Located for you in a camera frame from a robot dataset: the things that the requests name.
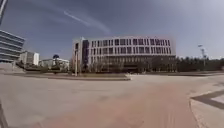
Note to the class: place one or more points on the dry grass patch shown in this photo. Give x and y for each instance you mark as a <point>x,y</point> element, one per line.
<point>83,75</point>

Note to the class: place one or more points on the street lamp pole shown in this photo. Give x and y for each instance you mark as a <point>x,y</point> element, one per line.
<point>203,56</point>

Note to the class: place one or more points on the low planted verge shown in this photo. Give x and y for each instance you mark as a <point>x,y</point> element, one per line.
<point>186,73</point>

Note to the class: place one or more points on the pale pole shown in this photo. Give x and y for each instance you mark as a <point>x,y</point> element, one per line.
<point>76,63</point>

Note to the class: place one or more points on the grey concrete pavement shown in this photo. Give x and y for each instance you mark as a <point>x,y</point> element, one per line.
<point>56,100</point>

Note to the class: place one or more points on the row of green bushes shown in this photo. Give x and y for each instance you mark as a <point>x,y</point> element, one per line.
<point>36,68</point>

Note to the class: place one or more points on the row of dark green trees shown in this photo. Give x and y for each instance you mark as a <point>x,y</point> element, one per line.
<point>196,64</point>

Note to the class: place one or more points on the row of thin bare trees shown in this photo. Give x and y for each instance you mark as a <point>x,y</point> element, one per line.
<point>113,66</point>

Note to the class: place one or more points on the large white building with windows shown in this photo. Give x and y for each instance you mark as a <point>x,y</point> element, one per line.
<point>133,46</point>

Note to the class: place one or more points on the pale concrete kerb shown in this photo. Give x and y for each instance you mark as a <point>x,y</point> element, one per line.
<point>100,79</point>

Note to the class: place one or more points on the grey striped glass building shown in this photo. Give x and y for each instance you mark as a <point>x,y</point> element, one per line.
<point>10,46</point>

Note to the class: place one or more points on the reddish brick pavement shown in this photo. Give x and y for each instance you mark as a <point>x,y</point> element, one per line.
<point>140,111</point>

